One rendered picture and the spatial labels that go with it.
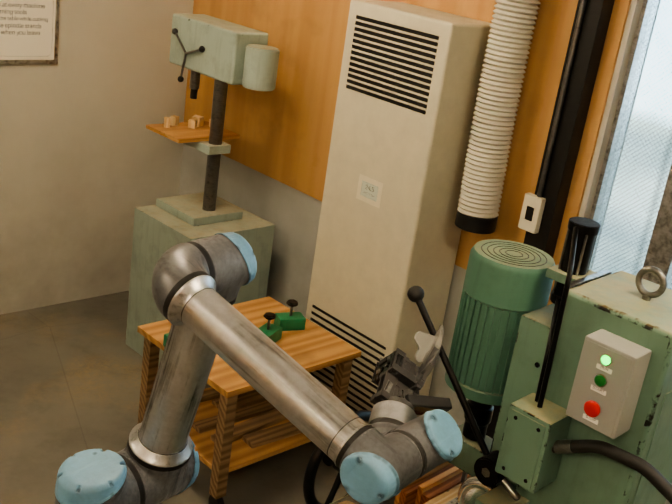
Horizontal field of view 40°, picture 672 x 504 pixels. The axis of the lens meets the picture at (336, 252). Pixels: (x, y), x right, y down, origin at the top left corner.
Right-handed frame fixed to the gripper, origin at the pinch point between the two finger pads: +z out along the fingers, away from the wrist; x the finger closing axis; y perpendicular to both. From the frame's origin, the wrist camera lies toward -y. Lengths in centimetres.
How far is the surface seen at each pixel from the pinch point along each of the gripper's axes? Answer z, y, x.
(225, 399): 52, -6, 131
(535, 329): -2.1, -10.6, -22.9
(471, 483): -20.4, -21.9, 4.7
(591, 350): -15.6, -11.1, -38.0
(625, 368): -19.0, -15.2, -42.0
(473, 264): 8.5, 3.3, -18.2
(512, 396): -7.9, -17.5, -10.0
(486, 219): 129, -48, 59
